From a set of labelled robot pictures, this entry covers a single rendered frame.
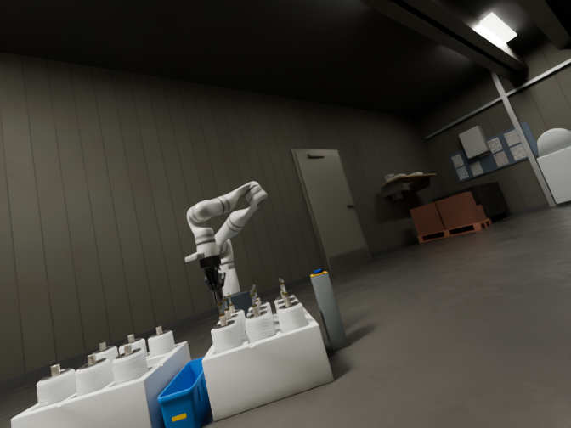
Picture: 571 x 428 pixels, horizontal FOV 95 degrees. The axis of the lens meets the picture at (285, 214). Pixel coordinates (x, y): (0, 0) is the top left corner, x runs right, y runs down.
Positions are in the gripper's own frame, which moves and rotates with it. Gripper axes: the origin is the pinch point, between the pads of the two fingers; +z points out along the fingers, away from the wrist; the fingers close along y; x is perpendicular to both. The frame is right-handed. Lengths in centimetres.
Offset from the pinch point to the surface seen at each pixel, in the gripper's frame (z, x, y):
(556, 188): 3, -635, -138
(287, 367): 26.8, -8.1, -17.7
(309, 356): 25.7, -13.8, -23.0
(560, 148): -65, -633, -164
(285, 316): 12.4, -13.0, -17.3
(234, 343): 16.0, 0.7, -4.6
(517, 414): 35, -15, -73
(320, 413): 35.2, -3.2, -31.7
